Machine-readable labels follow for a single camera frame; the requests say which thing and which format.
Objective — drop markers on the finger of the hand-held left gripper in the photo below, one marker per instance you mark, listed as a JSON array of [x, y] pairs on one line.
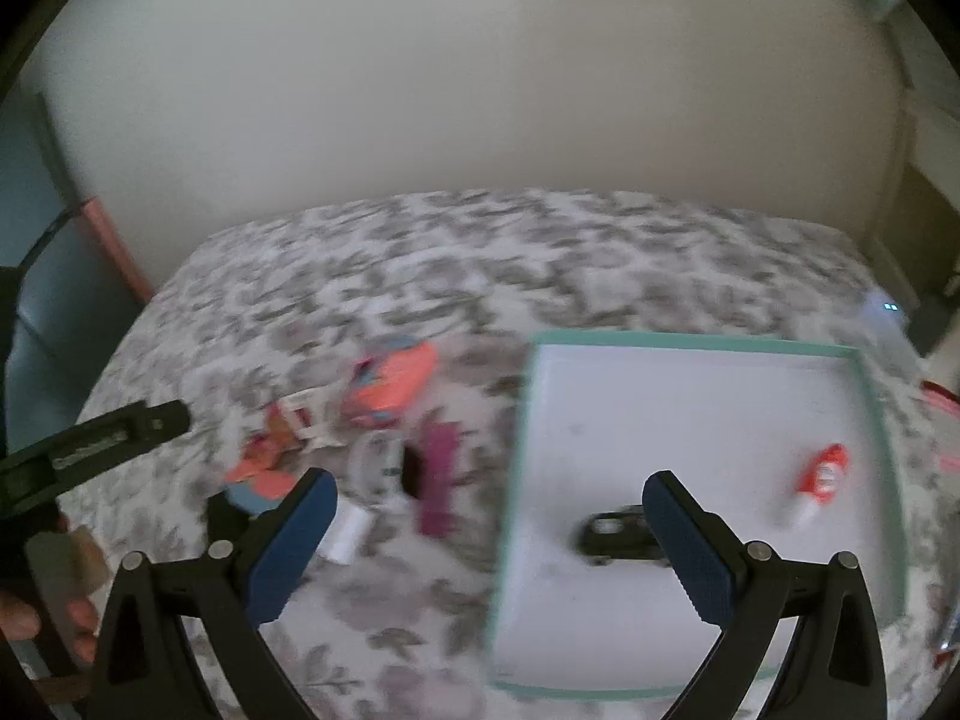
[[120, 435]]

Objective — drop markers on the person's left hand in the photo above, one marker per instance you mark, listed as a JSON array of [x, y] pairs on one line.
[[15, 619]]

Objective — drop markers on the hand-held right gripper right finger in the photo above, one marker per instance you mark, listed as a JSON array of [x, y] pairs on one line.
[[690, 555]]

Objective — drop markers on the white device with blue light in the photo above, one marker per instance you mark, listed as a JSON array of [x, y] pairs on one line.
[[881, 319]]

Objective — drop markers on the magenta bar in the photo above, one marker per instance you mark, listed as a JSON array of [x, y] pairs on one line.
[[442, 480]]

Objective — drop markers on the white oval mouse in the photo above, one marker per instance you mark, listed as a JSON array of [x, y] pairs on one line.
[[379, 465]]

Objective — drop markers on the coral and blue box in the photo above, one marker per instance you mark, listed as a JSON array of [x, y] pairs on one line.
[[259, 476]]

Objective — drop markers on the white charger cube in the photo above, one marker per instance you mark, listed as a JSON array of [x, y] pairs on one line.
[[345, 532]]

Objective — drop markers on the white plastic clip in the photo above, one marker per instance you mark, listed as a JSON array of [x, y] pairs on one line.
[[307, 420]]

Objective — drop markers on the coral orange printed case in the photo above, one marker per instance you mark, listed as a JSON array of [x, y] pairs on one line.
[[390, 382]]

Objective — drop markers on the black toy car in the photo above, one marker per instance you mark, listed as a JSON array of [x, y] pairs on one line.
[[615, 532]]

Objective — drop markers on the grey floral bedspread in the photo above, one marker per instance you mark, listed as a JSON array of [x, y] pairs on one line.
[[525, 262]]

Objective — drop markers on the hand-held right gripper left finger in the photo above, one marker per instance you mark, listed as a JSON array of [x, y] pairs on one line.
[[292, 540]]

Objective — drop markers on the white tray with teal rim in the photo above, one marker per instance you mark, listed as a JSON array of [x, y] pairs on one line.
[[675, 405]]

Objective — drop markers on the small black cylinder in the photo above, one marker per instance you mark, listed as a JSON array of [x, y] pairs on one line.
[[411, 472]]

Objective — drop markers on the red glue bottle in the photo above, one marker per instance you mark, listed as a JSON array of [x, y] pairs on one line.
[[821, 484]]

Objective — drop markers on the grey blue chair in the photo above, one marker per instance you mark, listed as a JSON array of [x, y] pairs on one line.
[[52, 315]]

